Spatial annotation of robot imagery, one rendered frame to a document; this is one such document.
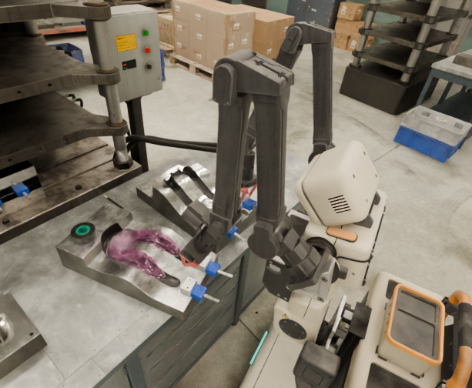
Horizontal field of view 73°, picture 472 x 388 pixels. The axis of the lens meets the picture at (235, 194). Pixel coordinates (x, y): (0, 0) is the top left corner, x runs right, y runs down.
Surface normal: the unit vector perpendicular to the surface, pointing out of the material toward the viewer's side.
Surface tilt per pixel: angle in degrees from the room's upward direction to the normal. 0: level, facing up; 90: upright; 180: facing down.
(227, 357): 0
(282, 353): 0
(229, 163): 90
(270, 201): 88
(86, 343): 0
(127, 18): 90
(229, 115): 97
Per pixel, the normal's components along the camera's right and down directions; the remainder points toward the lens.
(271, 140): -0.43, 0.54
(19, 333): 0.07, -0.77
